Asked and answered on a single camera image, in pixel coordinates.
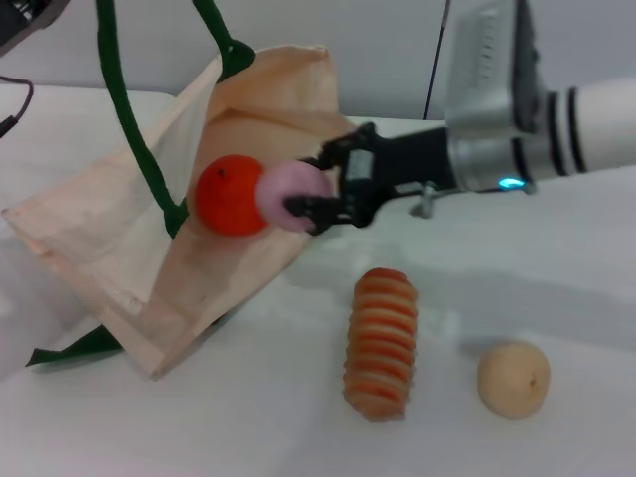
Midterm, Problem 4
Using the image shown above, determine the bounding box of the dark thin background pole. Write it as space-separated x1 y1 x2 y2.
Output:
423 0 451 120

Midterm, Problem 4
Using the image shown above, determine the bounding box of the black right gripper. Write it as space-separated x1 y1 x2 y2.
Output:
282 123 451 234

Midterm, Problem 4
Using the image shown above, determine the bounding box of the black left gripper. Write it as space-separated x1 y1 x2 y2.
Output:
0 0 64 56

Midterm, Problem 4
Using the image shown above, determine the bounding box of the cream handbag with green handles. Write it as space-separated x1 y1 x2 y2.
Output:
2 0 357 382

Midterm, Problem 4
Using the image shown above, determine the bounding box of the orange fruit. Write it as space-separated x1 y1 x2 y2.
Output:
195 154 272 238

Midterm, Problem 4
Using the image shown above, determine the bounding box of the beige round fruit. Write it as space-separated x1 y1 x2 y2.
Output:
476 339 552 419

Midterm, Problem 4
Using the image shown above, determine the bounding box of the orange striped bread roll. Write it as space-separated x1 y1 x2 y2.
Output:
341 266 419 422

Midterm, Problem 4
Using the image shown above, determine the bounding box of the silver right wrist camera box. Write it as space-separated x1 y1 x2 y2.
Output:
444 0 548 135

